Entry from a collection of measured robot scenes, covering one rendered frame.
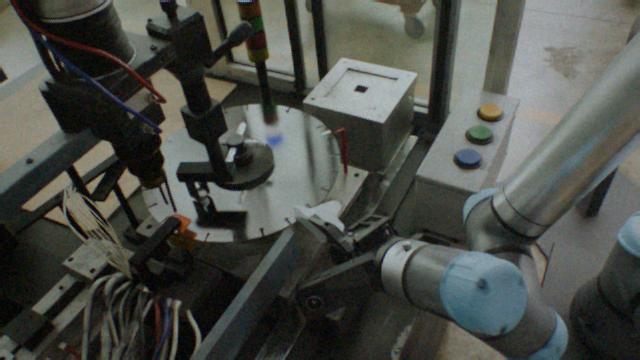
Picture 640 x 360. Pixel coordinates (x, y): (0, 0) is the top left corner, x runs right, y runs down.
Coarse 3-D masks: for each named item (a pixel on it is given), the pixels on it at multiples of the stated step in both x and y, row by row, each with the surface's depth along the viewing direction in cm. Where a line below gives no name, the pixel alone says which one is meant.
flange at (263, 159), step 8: (224, 152) 85; (248, 152) 83; (256, 152) 85; (264, 152) 85; (272, 152) 85; (208, 160) 84; (232, 160) 82; (240, 160) 81; (248, 160) 82; (256, 160) 83; (264, 160) 83; (272, 160) 83; (240, 168) 82; (248, 168) 82; (256, 168) 82; (264, 168) 82; (240, 176) 81; (248, 176) 81; (256, 176) 81; (264, 176) 82; (224, 184) 81; (232, 184) 80; (240, 184) 80; (248, 184) 81
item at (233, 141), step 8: (240, 128) 83; (232, 136) 81; (240, 136) 81; (224, 144) 81; (232, 144) 80; (240, 144) 80; (248, 144) 81; (256, 144) 80; (264, 144) 80; (232, 152) 79; (240, 152) 81
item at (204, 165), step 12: (216, 144) 71; (216, 156) 72; (180, 168) 75; (192, 168) 75; (204, 168) 75; (216, 168) 73; (228, 168) 74; (180, 180) 76; (192, 180) 75; (204, 180) 75; (216, 180) 75; (228, 180) 75; (192, 192) 77
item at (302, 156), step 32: (256, 128) 91; (288, 128) 90; (320, 128) 89; (192, 160) 86; (288, 160) 84; (320, 160) 83; (224, 192) 80; (256, 192) 79; (288, 192) 79; (320, 192) 78; (192, 224) 76; (224, 224) 75; (256, 224) 75; (288, 224) 74
